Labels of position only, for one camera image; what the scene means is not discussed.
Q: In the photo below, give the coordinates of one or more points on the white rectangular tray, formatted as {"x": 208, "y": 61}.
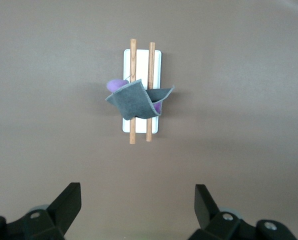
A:
{"x": 141, "y": 65}

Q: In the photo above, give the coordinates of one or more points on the brown table mat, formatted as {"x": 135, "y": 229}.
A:
{"x": 239, "y": 100}

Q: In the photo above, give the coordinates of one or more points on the grey and purple towel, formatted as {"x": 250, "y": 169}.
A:
{"x": 131, "y": 102}

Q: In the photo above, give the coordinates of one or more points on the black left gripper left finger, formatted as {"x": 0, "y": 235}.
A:
{"x": 46, "y": 225}

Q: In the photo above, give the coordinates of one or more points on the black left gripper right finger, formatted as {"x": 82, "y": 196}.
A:
{"x": 214, "y": 225}

